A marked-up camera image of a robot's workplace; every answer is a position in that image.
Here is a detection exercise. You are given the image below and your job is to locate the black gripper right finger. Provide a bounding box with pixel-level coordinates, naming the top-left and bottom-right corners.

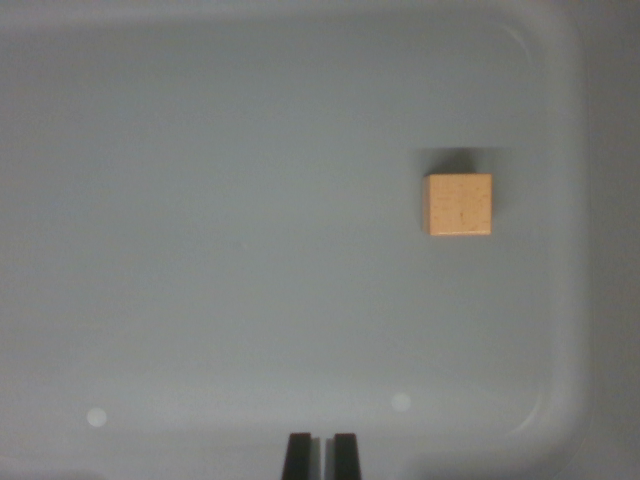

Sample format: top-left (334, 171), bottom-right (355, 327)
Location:
top-left (323, 432), bottom-right (363, 480)

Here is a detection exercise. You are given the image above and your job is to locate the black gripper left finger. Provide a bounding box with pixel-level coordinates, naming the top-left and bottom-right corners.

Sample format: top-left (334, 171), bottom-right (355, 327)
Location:
top-left (281, 432), bottom-right (322, 480)

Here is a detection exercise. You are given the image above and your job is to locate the wooden cube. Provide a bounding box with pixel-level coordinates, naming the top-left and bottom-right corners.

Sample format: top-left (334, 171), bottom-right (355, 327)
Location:
top-left (422, 172), bottom-right (494, 237)

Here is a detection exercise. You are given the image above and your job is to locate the grey plastic tray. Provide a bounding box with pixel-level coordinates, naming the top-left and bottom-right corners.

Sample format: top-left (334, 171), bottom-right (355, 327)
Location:
top-left (0, 0), bottom-right (640, 480)

